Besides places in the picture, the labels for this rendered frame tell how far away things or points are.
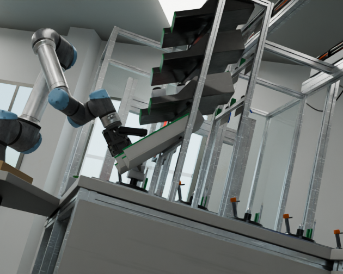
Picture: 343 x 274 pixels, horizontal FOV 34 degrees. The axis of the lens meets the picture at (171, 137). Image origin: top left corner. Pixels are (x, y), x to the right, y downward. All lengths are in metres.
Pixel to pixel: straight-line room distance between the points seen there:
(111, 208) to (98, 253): 0.12
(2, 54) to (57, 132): 1.50
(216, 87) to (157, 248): 0.63
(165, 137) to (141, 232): 0.42
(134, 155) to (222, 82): 0.38
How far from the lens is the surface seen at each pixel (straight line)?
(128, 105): 3.42
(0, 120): 2.37
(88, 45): 6.39
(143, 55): 6.41
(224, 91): 1.87
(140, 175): 2.24
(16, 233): 6.00
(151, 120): 2.06
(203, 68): 1.85
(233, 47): 1.93
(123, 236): 1.47
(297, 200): 5.59
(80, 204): 1.46
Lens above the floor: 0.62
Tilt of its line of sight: 15 degrees up
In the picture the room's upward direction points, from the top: 15 degrees clockwise
